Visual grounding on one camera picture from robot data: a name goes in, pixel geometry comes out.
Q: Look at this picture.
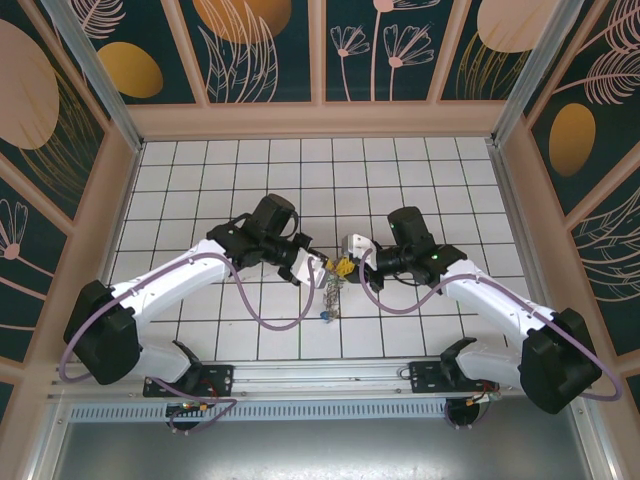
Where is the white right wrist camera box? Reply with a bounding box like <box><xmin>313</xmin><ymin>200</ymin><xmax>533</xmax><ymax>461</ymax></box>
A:
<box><xmin>339</xmin><ymin>232</ymin><xmax>377</xmax><ymax>262</ymax></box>

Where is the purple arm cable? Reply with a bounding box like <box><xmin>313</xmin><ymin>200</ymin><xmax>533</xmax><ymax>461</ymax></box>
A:
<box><xmin>358</xmin><ymin>247</ymin><xmax>624</xmax><ymax>431</ymax></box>
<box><xmin>59</xmin><ymin>252</ymin><xmax>317</xmax><ymax>435</ymax></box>

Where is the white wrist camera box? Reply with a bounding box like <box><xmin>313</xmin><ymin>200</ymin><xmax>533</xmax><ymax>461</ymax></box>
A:
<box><xmin>289</xmin><ymin>248</ymin><xmax>330</xmax><ymax>290</ymax></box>
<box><xmin>339</xmin><ymin>232</ymin><xmax>377</xmax><ymax>262</ymax></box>

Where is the aluminium mounting rail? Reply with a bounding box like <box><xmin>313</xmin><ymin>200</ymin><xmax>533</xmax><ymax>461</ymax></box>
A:
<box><xmin>47</xmin><ymin>353</ymin><xmax>597</xmax><ymax>401</ymax></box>

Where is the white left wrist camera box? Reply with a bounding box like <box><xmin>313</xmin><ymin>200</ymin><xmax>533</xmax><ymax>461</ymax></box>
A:
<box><xmin>289</xmin><ymin>248</ymin><xmax>330</xmax><ymax>290</ymax></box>

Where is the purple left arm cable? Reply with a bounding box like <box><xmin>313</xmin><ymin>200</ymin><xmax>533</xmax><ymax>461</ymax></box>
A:
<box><xmin>59</xmin><ymin>252</ymin><xmax>317</xmax><ymax>435</ymax></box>

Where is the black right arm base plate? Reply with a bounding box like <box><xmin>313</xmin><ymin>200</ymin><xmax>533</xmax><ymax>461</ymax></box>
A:
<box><xmin>409</xmin><ymin>360</ymin><xmax>501</xmax><ymax>395</ymax></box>

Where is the small wired connector board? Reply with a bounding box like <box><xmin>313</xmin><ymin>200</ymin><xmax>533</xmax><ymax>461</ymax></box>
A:
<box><xmin>464</xmin><ymin>390</ymin><xmax>502</xmax><ymax>407</ymax></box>
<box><xmin>166</xmin><ymin>399</ymin><xmax>214</xmax><ymax>417</ymax></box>

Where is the grey slotted cable duct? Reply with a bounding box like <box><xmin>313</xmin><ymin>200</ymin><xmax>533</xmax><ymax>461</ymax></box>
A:
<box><xmin>67</xmin><ymin>402</ymin><xmax>585</xmax><ymax>422</ymax></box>

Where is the aluminium side rail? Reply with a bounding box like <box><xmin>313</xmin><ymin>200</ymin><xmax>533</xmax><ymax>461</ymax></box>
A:
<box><xmin>487</xmin><ymin>139</ymin><xmax>557</xmax><ymax>326</ymax></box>

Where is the aluminium frame post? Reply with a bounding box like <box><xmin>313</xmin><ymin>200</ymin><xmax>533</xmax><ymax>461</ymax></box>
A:
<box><xmin>38</xmin><ymin>0</ymin><xmax>147</xmax><ymax>154</ymax></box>
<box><xmin>489</xmin><ymin>0</ymin><xmax>597</xmax><ymax>147</ymax></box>

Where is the grey metal panel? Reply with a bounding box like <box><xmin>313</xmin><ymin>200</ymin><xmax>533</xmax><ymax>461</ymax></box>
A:
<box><xmin>47</xmin><ymin>418</ymin><xmax>604</xmax><ymax>480</ymax></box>

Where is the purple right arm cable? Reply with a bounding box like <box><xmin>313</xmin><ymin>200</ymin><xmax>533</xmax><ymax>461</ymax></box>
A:
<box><xmin>358</xmin><ymin>247</ymin><xmax>624</xmax><ymax>431</ymax></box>

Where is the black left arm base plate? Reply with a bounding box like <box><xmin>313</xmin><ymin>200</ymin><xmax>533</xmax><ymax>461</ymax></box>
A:
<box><xmin>143</xmin><ymin>364</ymin><xmax>235</xmax><ymax>397</ymax></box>

